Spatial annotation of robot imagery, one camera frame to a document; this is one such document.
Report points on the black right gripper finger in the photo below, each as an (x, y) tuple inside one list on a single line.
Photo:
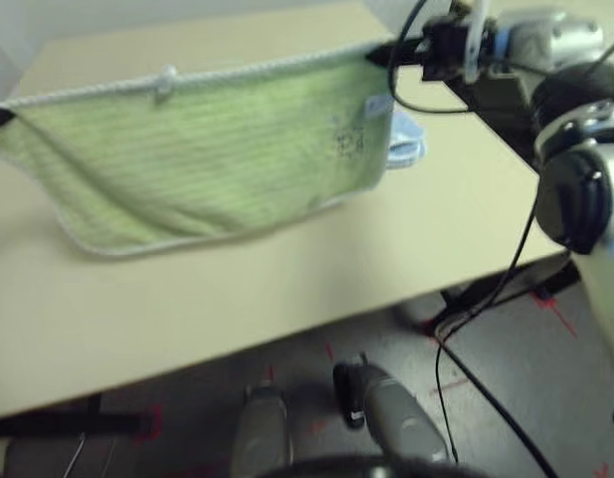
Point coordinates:
[(396, 61), (398, 49)]

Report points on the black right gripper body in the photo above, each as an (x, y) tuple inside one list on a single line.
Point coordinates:
[(446, 47)]

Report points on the green towel white trim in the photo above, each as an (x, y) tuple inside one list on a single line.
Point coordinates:
[(212, 149)]

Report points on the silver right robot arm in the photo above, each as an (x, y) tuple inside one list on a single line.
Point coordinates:
[(605, 299)]

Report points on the folded blue towel white trim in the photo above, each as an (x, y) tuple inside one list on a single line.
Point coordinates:
[(408, 144)]

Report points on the black table leg strut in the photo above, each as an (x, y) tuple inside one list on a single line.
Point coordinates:
[(510, 289)]

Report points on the black table foot bar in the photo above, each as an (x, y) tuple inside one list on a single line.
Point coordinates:
[(62, 424)]

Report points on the grey robot right leg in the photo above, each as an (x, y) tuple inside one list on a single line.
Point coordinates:
[(396, 418)]

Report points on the dark robot torso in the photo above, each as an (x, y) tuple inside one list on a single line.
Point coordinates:
[(356, 468)]

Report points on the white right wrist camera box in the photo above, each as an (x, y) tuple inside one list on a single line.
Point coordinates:
[(473, 50)]

